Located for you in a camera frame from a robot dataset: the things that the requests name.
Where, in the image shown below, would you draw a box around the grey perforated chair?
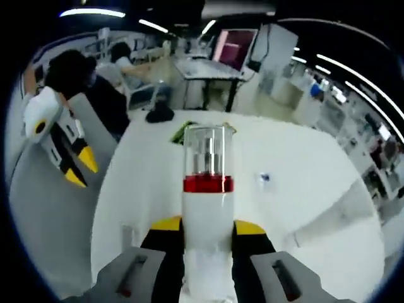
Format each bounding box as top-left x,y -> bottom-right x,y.
8,94 -> 133,300

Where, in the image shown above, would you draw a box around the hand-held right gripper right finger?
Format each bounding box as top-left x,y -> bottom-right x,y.
232,220 -> 336,303

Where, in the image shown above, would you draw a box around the white desk black legs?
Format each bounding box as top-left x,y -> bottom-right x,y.
172,58 -> 247,113

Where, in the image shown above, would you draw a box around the long ceiling light strip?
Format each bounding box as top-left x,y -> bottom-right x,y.
316,53 -> 404,110
345,81 -> 404,143

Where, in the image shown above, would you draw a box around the black rounded object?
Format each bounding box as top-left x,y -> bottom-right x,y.
145,102 -> 174,124

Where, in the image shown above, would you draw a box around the green printed packet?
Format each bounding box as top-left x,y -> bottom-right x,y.
171,121 -> 198,145

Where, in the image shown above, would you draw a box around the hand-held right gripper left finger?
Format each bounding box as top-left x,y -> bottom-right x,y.
94,215 -> 186,303

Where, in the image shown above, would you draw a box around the maroon screen monitor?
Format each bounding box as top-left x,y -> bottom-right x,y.
211,28 -> 258,72

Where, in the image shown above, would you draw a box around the red collar skincare pump bottle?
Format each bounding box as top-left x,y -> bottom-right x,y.
180,124 -> 237,300

